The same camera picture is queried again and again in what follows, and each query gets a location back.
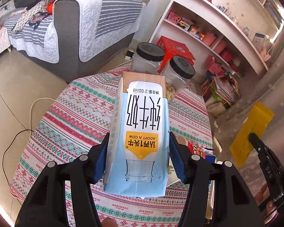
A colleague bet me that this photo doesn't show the blue white milk carton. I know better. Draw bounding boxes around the blue white milk carton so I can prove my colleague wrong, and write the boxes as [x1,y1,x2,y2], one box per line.
[104,71,169,197]

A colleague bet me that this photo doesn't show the right human hand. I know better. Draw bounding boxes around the right human hand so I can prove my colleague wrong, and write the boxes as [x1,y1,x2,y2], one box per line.
[253,183,279,220]

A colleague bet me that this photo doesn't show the yellow paper bag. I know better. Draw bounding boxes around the yellow paper bag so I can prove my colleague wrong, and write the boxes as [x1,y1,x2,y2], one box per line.
[230,103,275,168]

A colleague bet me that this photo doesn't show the red snack packet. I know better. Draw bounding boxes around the red snack packet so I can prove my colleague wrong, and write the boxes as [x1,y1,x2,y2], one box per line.
[187,142,214,158]

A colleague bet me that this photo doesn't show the stack of books and bags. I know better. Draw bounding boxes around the stack of books and bags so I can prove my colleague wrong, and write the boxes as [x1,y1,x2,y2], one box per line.
[201,75,241,117]

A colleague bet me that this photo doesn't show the patterned striped tablecloth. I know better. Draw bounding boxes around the patterned striped tablecloth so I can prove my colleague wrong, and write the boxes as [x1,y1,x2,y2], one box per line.
[9,64,212,226]

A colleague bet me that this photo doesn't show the plastic jar light nuts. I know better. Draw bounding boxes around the plastic jar light nuts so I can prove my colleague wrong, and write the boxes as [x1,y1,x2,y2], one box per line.
[160,55,195,103]

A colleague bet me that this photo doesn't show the white bookshelf unit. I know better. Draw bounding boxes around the white bookshelf unit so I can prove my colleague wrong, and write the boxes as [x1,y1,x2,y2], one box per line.
[149,0,268,77]

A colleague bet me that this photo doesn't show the red gift box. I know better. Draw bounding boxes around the red gift box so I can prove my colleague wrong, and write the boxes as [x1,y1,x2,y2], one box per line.
[157,36,195,73]

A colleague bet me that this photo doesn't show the plastic jar dark nuts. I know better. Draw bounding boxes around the plastic jar dark nuts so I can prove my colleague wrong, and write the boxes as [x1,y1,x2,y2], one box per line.
[130,43,165,75]

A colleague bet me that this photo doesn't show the grey sofa with quilt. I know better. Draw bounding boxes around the grey sofa with quilt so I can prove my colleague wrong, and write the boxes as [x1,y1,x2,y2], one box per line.
[1,0,145,82]

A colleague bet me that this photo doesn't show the black power cable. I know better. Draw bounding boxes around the black power cable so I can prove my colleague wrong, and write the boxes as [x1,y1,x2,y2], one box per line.
[1,129,35,187]

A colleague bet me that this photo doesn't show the white power cable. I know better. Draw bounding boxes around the white power cable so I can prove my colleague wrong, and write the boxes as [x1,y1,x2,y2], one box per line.
[28,96,56,138]

